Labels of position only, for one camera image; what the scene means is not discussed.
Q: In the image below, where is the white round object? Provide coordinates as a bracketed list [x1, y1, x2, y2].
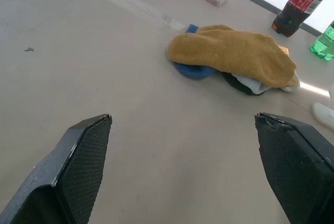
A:
[312, 102, 334, 131]

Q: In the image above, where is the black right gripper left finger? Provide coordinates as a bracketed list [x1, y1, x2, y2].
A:
[0, 113, 113, 224]

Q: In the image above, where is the mustard yellow sock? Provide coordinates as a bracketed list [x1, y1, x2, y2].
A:
[167, 24, 299, 89]

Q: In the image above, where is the clear tape strip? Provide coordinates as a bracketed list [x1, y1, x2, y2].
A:
[87, 0, 192, 30]

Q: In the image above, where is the blue sock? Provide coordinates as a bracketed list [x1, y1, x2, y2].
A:
[169, 23, 215, 80]

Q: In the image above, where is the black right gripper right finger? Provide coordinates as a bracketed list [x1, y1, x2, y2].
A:
[254, 112, 334, 224]

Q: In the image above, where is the green plastic bottle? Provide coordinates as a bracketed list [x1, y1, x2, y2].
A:
[309, 20, 334, 61]

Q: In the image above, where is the dark cola bottle red label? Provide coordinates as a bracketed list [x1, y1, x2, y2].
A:
[271, 0, 332, 38]

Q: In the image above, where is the light grey sock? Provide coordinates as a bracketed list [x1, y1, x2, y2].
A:
[234, 73, 301, 95]

